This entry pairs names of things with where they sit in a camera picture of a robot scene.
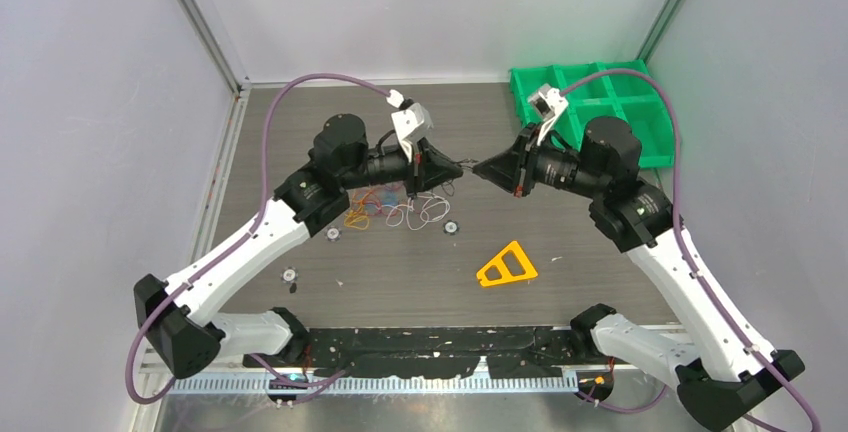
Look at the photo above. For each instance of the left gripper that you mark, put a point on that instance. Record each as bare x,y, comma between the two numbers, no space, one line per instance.
428,167

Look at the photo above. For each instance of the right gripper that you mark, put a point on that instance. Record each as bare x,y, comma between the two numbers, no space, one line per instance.
508,168

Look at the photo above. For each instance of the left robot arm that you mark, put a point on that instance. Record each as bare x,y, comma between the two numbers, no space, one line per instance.
182,316

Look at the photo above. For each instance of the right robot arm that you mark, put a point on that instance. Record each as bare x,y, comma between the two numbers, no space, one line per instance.
727,368

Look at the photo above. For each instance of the poker chip centre right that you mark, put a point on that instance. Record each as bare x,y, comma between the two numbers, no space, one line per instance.
451,227

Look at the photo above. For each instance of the poker chip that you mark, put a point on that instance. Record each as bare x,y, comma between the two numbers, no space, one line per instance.
333,234
451,227
289,275

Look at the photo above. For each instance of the yellow triangular plastic part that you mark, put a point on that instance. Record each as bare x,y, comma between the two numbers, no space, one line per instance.
510,265

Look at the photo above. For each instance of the poker chip lower left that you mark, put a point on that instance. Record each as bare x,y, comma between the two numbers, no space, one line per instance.
289,275

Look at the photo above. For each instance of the right controller board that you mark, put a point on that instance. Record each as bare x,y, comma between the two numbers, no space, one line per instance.
595,386

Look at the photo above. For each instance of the controller board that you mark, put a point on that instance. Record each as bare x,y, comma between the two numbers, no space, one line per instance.
595,386
291,388

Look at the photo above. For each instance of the left controller board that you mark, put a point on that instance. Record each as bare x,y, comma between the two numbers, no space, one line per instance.
291,388

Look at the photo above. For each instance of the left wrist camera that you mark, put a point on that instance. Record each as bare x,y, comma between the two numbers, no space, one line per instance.
411,122

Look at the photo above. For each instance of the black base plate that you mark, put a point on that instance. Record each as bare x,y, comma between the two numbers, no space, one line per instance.
447,352

